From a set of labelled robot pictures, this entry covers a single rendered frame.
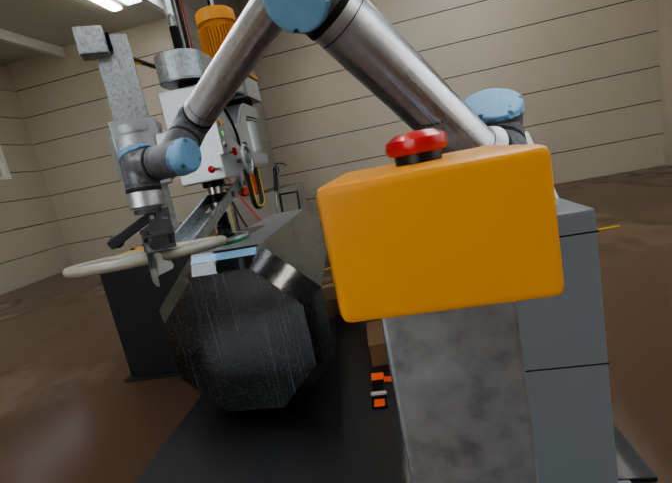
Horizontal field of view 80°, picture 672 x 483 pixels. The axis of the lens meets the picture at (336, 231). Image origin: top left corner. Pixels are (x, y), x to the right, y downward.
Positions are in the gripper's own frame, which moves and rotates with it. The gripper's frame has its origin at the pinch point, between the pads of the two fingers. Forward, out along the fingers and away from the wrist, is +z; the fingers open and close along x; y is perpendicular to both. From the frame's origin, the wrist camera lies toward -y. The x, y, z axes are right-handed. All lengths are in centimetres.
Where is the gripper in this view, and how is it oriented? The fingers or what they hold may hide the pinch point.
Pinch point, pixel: (154, 281)
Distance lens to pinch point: 121.8
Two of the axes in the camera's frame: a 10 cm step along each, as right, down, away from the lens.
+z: 1.7, 9.8, 0.9
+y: 8.9, -1.9, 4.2
